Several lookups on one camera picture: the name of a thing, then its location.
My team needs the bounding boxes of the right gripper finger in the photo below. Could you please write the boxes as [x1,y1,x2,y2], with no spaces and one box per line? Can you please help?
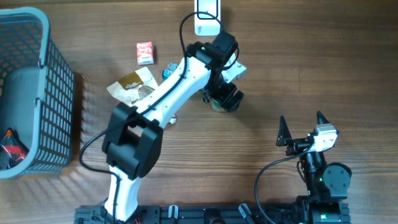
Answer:
[275,115,292,147]
[317,111,330,124]

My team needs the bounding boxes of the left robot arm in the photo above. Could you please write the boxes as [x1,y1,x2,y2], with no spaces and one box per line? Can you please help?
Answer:
[102,31,245,223]

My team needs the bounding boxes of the brown white snack pouch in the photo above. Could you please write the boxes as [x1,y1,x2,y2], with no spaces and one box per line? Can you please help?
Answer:
[106,67,159,107]

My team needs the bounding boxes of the black cable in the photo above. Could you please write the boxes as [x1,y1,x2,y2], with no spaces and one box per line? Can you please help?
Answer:
[78,11,224,224]
[254,143,314,224]

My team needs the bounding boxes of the black red snack packet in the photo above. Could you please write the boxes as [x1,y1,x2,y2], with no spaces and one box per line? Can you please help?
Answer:
[1,128,29,170]

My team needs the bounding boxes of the grey plastic mesh basket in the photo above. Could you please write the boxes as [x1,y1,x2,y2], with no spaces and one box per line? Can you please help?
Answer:
[1,7,76,179]

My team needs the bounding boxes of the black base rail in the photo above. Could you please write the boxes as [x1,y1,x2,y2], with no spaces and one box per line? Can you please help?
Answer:
[73,202,351,224]

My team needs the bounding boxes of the small red white carton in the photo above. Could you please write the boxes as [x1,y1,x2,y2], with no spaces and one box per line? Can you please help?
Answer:
[136,42,154,65]

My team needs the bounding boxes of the right black cable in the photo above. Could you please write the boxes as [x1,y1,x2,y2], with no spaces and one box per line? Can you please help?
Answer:
[254,143,314,224]

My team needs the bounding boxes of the white barcode scanner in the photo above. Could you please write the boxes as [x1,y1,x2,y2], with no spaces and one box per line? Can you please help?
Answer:
[194,0,221,36]

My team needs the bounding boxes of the green lid jar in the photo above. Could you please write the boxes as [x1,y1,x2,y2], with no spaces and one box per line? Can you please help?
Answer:
[210,98,227,113]

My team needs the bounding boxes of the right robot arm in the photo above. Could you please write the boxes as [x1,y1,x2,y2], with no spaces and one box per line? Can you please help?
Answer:
[276,111,352,223]

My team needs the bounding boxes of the left black cable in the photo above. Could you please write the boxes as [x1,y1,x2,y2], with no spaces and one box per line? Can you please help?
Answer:
[78,11,224,224]

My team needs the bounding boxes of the blue mouthwash bottle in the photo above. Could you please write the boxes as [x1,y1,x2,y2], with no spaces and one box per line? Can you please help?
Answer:
[162,62,178,80]

